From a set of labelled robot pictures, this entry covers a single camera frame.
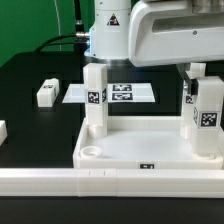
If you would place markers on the white front fence bar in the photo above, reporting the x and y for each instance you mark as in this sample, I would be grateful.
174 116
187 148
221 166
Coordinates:
111 182

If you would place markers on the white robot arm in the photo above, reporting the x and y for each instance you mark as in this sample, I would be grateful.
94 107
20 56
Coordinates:
108 36

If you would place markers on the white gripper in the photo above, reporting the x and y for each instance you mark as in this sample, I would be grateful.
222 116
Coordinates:
163 32

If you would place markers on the white desk top tray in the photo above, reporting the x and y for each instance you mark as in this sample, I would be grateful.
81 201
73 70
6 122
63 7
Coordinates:
135 142

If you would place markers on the white left fence block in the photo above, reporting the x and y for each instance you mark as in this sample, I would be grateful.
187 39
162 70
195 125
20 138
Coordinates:
3 131

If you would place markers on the fiducial marker sheet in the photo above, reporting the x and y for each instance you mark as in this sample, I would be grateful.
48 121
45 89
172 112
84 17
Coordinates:
117 93

